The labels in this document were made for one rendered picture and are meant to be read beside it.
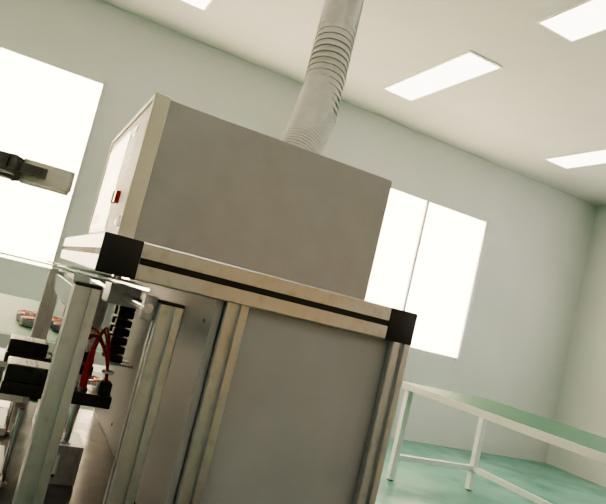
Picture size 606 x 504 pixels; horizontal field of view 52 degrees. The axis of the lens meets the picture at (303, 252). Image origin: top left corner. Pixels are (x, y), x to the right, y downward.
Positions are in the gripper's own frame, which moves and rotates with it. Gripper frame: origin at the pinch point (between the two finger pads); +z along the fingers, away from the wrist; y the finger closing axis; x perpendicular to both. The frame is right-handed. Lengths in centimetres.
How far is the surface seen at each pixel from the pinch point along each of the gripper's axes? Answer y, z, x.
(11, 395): 6.7, 2.7, -30.3
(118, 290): 4.9, 13.0, -13.5
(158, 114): 14.3, 10.7, 11.0
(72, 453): 7.5, 12.3, -36.7
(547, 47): -233, 290, 209
